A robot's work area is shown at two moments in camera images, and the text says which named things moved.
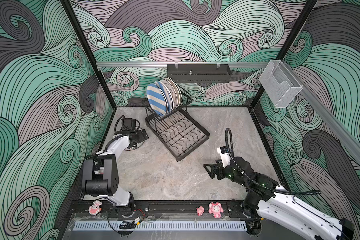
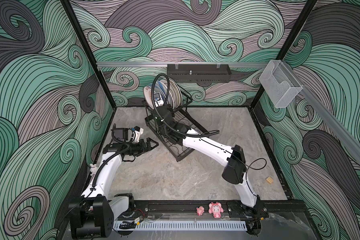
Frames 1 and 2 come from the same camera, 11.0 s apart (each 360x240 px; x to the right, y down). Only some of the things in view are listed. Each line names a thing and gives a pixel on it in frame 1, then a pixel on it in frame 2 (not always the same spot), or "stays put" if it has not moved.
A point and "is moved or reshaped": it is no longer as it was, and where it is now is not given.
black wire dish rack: x=178 y=130 stays put
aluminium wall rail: x=114 y=64 stays put
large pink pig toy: x=216 y=209 stays put
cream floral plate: x=178 y=85 is moved or reshaped
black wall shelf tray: x=204 y=75 stays put
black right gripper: x=219 y=166 -> x=156 y=112
